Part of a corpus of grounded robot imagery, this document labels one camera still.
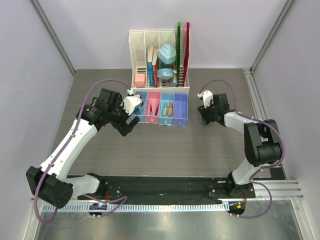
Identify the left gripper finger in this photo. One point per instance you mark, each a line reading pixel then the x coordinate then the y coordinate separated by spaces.
pixel 124 130
pixel 133 123

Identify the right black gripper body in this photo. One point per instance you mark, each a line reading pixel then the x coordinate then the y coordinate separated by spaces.
pixel 214 110

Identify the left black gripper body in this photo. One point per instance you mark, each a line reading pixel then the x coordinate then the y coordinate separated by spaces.
pixel 118 118

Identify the blue plastic drawer bin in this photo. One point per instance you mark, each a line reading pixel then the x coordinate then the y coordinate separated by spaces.
pixel 144 95

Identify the pink plastic drawer bin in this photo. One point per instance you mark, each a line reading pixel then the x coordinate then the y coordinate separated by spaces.
pixel 154 98

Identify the purple plastic drawer bin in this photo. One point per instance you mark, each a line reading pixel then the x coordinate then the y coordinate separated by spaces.
pixel 180 110

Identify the light blue drawer bin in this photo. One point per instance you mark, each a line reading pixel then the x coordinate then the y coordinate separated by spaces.
pixel 166 97

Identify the white desktop file organizer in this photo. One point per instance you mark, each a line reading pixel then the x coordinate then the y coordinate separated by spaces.
pixel 139 43

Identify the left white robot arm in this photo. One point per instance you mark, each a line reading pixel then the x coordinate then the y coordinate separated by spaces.
pixel 49 181

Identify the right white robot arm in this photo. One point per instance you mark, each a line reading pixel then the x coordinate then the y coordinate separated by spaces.
pixel 263 146

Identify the pink cube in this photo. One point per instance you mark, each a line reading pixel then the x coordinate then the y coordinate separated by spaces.
pixel 140 80

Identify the blue spine book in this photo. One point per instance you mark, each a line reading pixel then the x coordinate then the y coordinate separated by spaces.
pixel 150 52

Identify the green transparent ruler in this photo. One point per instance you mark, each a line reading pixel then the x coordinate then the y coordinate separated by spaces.
pixel 178 48

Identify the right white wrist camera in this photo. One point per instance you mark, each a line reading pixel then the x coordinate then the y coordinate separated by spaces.
pixel 207 97

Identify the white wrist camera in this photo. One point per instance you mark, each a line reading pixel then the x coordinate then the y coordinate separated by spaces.
pixel 207 97
pixel 131 102

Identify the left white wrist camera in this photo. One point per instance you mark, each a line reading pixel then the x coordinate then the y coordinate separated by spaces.
pixel 131 102

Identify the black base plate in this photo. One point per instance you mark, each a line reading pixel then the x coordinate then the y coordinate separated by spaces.
pixel 165 191

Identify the perforated metal cable tray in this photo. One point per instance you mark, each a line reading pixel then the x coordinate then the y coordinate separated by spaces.
pixel 94 207

